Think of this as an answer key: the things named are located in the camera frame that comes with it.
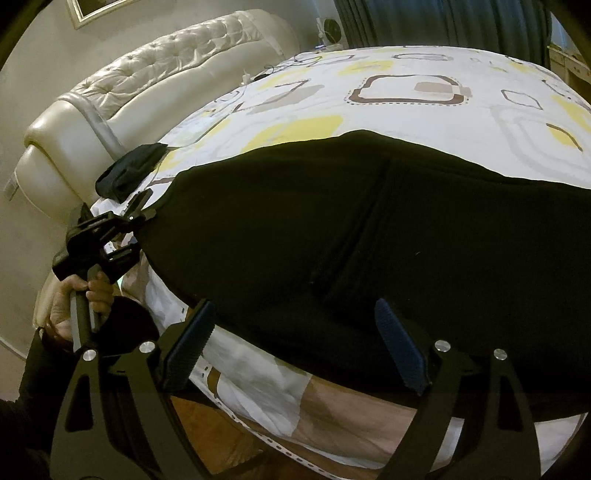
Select black pants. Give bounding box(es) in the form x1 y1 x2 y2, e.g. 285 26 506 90
136 131 590 421

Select left hand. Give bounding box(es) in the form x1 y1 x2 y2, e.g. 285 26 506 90
43 271 114 343

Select folded black garment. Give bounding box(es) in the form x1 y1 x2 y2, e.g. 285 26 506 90
95 143 168 203

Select cream tufted headboard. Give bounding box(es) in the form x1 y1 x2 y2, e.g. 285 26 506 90
15 9 300 222

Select small desk fan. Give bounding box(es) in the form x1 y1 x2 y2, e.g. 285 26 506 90
317 17 342 48

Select patterned bed sheet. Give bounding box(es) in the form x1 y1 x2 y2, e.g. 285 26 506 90
126 46 590 479

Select white vanity dresser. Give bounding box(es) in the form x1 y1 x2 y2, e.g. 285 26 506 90
548 43 590 99

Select dark blue curtain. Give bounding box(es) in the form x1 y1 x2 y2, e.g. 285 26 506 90
335 0 552 68

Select framed wall picture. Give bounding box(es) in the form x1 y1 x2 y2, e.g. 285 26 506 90
66 0 136 29

